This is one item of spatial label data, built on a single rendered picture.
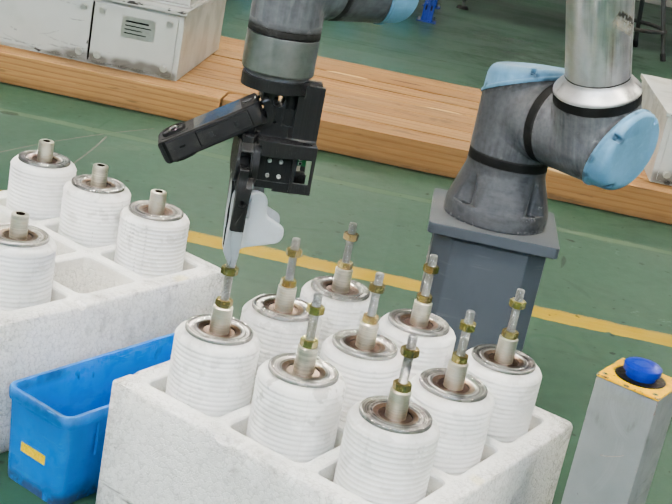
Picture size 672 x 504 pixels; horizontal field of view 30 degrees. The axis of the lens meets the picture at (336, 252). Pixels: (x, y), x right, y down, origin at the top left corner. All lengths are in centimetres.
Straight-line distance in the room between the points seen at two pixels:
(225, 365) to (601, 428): 40
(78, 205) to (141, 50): 158
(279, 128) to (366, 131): 189
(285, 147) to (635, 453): 48
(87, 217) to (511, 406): 68
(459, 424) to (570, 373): 84
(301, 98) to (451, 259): 56
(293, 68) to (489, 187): 58
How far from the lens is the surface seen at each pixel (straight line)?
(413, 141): 319
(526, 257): 178
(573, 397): 208
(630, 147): 168
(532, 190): 180
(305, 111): 130
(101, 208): 178
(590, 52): 163
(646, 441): 134
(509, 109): 175
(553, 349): 225
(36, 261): 156
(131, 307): 166
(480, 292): 180
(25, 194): 188
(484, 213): 177
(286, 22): 126
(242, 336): 138
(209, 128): 129
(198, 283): 174
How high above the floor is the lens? 80
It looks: 19 degrees down
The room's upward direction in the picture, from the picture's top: 11 degrees clockwise
